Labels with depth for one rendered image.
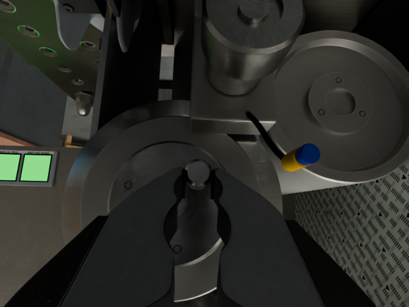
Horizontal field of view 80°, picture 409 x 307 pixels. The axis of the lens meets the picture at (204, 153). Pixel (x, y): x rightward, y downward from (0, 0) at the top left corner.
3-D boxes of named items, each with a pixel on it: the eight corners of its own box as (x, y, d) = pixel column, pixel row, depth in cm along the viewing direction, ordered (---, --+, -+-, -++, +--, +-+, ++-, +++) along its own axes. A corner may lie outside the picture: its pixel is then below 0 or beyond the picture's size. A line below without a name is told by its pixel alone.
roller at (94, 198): (260, 117, 17) (266, 303, 14) (221, 171, 42) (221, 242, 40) (90, 112, 17) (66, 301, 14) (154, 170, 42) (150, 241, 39)
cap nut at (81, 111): (90, 92, 50) (87, 113, 49) (97, 100, 54) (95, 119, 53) (72, 91, 50) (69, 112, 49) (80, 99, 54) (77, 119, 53)
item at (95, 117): (121, -65, 22) (96, 136, 18) (159, 75, 45) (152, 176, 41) (115, -66, 22) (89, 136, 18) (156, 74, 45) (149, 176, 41)
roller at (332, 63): (409, 32, 19) (437, 186, 17) (289, 131, 44) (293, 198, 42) (258, 25, 19) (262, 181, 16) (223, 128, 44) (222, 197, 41)
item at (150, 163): (80, 192, 14) (181, 116, 16) (94, 194, 16) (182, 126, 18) (158, 300, 13) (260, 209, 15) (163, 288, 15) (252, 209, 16)
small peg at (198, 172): (206, 190, 12) (179, 179, 12) (204, 194, 15) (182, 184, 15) (216, 164, 12) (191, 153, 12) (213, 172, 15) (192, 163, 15)
